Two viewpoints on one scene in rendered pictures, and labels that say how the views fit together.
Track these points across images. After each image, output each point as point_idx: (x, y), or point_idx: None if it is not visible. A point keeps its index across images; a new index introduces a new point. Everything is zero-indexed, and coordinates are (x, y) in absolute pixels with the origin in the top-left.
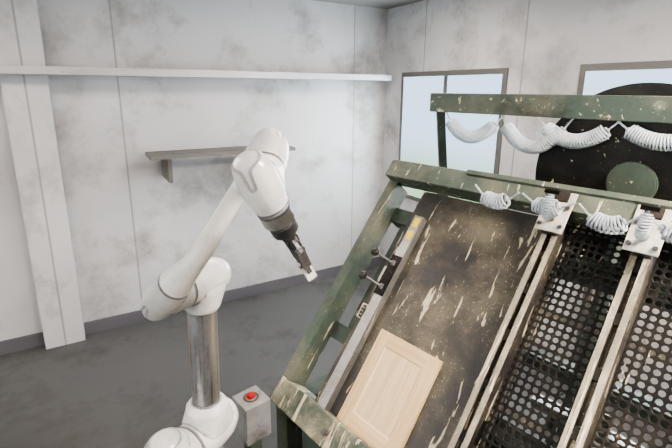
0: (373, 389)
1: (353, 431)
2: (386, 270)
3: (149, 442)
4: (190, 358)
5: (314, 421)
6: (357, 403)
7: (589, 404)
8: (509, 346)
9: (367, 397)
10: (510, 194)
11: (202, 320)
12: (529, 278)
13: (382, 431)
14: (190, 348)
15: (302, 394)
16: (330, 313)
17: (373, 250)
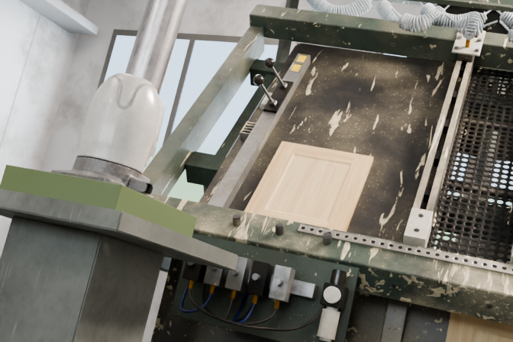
0: (288, 188)
1: None
2: (275, 91)
3: (119, 73)
4: (153, 16)
5: (211, 217)
6: (269, 201)
7: None
8: (453, 128)
9: (282, 195)
10: (417, 33)
11: None
12: (454, 89)
13: (316, 217)
14: (159, 1)
15: (179, 199)
16: (193, 134)
17: (269, 58)
